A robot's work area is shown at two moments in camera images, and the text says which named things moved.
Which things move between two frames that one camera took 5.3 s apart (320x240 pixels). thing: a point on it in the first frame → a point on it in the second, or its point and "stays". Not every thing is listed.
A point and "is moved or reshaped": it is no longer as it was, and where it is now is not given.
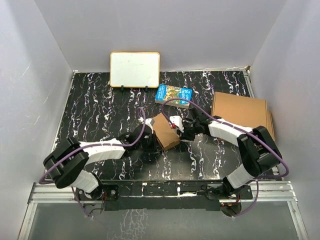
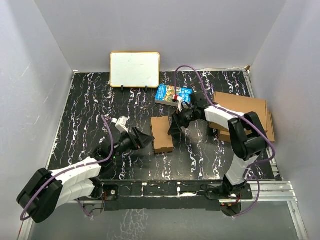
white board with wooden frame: [135, 69] stays
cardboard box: [166, 135] is moved or reshaped
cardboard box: [249, 112] stays
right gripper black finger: [185, 136] → [177, 125]
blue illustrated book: [165, 92] stays
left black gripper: [155, 147] → [139, 140]
